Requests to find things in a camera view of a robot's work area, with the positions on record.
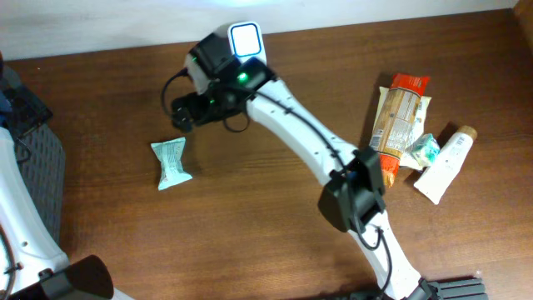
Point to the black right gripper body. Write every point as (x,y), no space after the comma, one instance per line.
(183,111)

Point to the pale green packet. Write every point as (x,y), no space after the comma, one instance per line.
(169,154)

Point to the orange long pasta packet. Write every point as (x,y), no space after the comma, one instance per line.
(395,121)

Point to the yellow snack chip bag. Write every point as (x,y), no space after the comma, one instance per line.
(407,160)

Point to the small green tissue pack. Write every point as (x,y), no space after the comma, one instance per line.
(425,150)

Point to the white beige tube packet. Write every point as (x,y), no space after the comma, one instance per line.
(438,177)

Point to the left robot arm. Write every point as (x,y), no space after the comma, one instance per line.
(33,266)

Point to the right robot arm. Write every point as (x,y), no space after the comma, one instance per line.
(352,180)

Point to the white barcode scanner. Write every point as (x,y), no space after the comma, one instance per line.
(245,39)

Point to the grey plastic mesh basket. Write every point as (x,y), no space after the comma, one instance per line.
(39,153)

